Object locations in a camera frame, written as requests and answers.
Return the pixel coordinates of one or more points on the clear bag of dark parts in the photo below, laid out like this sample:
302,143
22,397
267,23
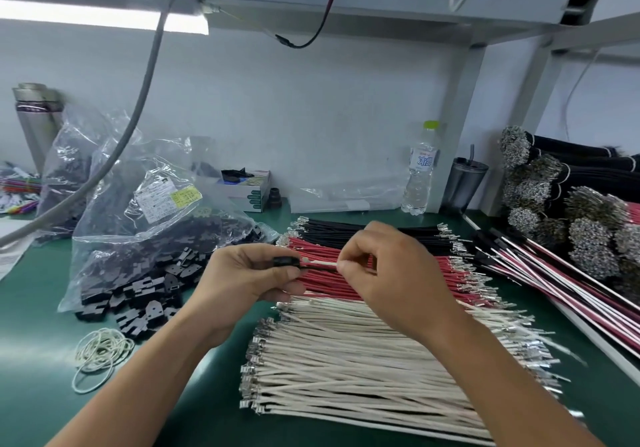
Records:
70,176

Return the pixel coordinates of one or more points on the steel thermos flask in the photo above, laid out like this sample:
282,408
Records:
37,121

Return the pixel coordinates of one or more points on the green and white glove box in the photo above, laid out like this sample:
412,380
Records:
250,194

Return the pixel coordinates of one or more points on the grey shelf support post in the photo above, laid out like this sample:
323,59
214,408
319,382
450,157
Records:
457,126
530,96

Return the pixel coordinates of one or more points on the black glove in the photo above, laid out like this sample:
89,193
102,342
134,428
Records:
236,174

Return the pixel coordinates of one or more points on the dark tumbler with straw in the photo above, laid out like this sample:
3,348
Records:
464,186

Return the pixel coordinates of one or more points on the small black threaded cap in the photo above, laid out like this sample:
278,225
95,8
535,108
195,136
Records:
275,199

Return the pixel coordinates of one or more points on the heap of loose black connectors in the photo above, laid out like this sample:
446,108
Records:
145,306

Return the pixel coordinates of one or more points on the person's left forearm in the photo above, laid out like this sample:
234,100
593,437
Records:
150,386

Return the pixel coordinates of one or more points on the person's right thumb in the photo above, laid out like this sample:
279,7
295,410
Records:
356,264

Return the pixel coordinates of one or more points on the person's right hand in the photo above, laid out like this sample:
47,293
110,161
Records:
400,276

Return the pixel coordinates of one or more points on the clear bag of black connectors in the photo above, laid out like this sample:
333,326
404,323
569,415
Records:
150,226

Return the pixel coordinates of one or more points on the empty clear plastic bag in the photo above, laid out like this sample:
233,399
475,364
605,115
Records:
345,199

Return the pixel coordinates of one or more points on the person's right forearm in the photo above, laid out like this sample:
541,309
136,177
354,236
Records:
500,386

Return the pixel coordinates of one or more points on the person's left thumb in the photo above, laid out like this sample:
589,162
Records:
260,254

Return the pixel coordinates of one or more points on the pile of white rubber bands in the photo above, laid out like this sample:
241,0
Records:
102,354

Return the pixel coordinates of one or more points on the black plastic connector housing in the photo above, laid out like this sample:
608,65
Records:
286,261

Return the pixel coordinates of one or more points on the fluorescent tube lamp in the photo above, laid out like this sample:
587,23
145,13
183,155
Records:
100,15

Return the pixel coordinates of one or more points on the white paper sheet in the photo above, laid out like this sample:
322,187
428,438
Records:
12,249

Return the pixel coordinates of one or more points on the grey metal overhead shelf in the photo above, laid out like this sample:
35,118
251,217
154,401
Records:
380,1

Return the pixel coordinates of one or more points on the clear plastic water bottle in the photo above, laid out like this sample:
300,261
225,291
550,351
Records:
421,171

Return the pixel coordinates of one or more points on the person's left hand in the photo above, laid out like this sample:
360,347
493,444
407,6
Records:
235,281

